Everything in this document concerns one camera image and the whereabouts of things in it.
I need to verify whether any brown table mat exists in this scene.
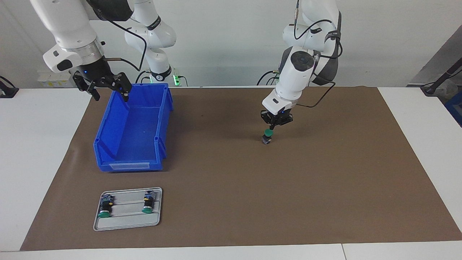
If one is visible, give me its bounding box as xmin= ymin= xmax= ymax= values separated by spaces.
xmin=20 ymin=86 xmax=462 ymax=251

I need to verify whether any silver metal tray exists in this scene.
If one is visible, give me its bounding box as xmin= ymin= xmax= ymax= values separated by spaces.
xmin=93 ymin=187 xmax=163 ymax=231

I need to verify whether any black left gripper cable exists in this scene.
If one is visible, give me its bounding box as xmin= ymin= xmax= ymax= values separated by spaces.
xmin=293 ymin=0 xmax=343 ymax=109

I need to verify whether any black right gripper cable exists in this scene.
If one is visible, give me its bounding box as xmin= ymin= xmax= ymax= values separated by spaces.
xmin=85 ymin=0 xmax=148 ymax=73

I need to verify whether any white background box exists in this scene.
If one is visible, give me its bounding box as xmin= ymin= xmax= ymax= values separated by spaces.
xmin=37 ymin=70 xmax=77 ymax=88

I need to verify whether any blue crate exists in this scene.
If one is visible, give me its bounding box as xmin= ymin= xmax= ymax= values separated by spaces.
xmin=445 ymin=90 xmax=462 ymax=127

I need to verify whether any green push button yellow block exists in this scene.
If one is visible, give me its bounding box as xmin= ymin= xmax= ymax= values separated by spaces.
xmin=141 ymin=191 xmax=156 ymax=214

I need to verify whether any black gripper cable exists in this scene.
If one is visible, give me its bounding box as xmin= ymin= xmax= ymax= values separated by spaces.
xmin=85 ymin=0 xmax=148 ymax=73
xmin=293 ymin=0 xmax=343 ymax=109

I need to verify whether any green push button grey block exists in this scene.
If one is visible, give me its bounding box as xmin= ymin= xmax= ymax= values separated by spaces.
xmin=97 ymin=194 xmax=115 ymax=218

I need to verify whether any blue plastic storage bin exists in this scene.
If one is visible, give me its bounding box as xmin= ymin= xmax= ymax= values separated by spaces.
xmin=93 ymin=83 xmax=174 ymax=172

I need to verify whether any black stand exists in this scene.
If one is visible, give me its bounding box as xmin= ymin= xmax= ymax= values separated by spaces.
xmin=420 ymin=58 xmax=462 ymax=96

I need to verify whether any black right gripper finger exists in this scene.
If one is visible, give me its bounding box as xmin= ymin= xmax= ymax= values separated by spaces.
xmin=73 ymin=75 xmax=101 ymax=101
xmin=110 ymin=72 xmax=132 ymax=103

